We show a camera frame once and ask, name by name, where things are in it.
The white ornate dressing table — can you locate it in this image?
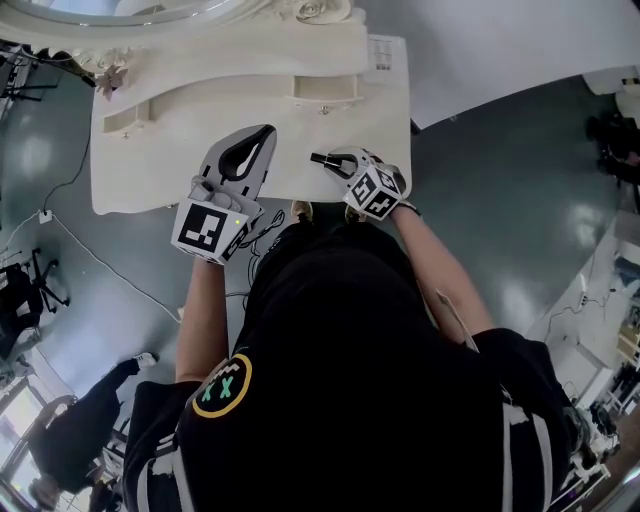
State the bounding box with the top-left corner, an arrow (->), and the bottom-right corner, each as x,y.
89,19 -> 414,216

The black office chair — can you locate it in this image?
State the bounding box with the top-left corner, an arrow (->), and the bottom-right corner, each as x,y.
0,247 -> 71,351

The person's black t-shirt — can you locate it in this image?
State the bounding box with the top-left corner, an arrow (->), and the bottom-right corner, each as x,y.
122,219 -> 571,512

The thin black cable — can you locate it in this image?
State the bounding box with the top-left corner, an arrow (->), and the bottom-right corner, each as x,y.
42,119 -> 94,214

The person's right forearm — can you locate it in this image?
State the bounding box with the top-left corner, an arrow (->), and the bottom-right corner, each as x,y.
392,202 -> 496,346

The person's left forearm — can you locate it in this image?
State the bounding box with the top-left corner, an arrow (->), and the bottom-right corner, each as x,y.
174,254 -> 232,384

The white paper tag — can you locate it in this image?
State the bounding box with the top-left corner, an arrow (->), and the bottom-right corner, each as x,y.
434,288 -> 481,354

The long white table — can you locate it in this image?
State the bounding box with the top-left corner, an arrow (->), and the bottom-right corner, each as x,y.
527,214 -> 640,386

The white floor cable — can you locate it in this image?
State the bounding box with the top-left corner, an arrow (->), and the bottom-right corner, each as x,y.
49,212 -> 184,324

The window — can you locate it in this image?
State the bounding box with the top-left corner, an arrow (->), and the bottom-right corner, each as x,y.
0,379 -> 44,512

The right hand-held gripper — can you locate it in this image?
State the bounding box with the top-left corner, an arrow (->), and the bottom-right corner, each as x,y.
324,145 -> 407,222

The black cable bundle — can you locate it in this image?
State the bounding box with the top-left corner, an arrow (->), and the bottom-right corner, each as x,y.
244,209 -> 286,281

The white paper label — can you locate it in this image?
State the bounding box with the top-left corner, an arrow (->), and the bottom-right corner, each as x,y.
367,33 -> 409,74

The small dried flower decoration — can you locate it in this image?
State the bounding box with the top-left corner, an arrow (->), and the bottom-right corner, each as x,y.
94,63 -> 130,103

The round mirror ornate white frame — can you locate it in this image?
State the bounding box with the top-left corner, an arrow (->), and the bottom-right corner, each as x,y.
0,0 -> 369,71

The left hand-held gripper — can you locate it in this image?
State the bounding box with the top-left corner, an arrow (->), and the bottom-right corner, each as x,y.
171,123 -> 279,265

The black tripod stand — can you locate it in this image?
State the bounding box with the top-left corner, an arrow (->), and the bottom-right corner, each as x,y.
0,39 -> 99,104

